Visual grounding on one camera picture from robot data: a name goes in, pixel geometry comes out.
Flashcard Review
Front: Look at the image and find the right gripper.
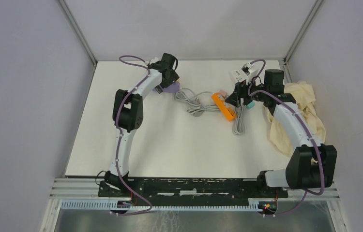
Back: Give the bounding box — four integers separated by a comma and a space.
225, 75, 270, 108

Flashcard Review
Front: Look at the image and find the pink USB charger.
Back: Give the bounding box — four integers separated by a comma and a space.
219, 90, 228, 98

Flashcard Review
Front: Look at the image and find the purple power strip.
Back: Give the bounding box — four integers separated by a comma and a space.
161, 82, 181, 94

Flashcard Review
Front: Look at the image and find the white power strip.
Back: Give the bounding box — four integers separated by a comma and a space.
229, 69, 248, 84

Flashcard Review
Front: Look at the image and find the teal USB charger plug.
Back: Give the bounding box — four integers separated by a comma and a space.
246, 101, 255, 109

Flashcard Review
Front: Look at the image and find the orange power strip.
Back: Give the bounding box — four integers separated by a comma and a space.
212, 92, 237, 121

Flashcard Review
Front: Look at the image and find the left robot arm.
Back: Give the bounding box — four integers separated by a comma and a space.
104, 53, 179, 197

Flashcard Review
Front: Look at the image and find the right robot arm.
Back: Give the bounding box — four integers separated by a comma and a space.
226, 69, 337, 197

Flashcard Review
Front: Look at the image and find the cream cloth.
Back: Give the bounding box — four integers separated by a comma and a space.
263, 81, 326, 158

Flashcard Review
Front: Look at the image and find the white strip coiled cable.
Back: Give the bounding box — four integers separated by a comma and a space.
232, 105, 247, 136

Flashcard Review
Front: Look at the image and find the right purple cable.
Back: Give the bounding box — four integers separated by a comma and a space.
247, 59, 326, 217

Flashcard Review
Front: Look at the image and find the grey coiled cable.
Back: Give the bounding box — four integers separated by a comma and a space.
173, 87, 222, 118

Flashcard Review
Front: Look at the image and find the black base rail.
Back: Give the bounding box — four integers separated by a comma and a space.
98, 177, 288, 207

